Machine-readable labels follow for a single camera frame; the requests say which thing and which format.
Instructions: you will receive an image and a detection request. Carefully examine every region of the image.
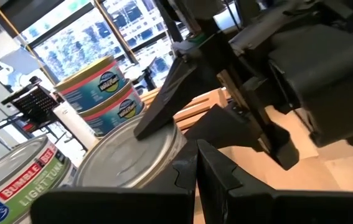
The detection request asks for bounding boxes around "white tower fan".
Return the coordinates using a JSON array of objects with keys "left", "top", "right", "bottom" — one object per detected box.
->
[{"left": 52, "top": 101, "right": 100, "bottom": 150}]

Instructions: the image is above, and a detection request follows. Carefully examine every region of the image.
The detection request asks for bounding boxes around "yellow hanging cord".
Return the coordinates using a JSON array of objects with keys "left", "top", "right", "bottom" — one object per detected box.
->
[{"left": 0, "top": 0, "right": 57, "bottom": 86}]

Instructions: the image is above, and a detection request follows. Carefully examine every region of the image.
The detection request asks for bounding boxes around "wooden slatted shelf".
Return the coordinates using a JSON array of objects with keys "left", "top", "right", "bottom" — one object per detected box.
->
[{"left": 138, "top": 86, "right": 233, "bottom": 133}]

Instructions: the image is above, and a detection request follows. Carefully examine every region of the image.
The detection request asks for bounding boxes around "black mesh rack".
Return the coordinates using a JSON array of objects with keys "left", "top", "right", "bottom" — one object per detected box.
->
[{"left": 1, "top": 76, "right": 59, "bottom": 131}]

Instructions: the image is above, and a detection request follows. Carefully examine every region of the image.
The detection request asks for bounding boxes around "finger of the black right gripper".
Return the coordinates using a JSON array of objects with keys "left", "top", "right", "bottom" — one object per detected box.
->
[
  {"left": 184, "top": 104, "right": 266, "bottom": 151},
  {"left": 133, "top": 30, "right": 227, "bottom": 141}
]

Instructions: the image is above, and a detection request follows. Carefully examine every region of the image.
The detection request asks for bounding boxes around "blue label seafood can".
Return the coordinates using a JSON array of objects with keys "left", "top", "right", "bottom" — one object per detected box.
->
[
  {"left": 54, "top": 55, "right": 130, "bottom": 113},
  {"left": 78, "top": 81, "right": 146, "bottom": 138}
]

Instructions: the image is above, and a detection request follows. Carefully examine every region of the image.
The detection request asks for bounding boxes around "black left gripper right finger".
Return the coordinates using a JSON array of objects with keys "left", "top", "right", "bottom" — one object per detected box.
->
[{"left": 196, "top": 139, "right": 353, "bottom": 224}]

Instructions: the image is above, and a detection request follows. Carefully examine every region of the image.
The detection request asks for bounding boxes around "green label tuna can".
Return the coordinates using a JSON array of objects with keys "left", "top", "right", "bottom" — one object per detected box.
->
[
  {"left": 73, "top": 113, "right": 188, "bottom": 190},
  {"left": 0, "top": 135, "right": 77, "bottom": 224}
]

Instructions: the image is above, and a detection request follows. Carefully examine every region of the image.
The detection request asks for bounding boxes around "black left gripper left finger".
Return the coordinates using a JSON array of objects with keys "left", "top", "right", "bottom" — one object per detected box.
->
[{"left": 29, "top": 138, "right": 199, "bottom": 224}]

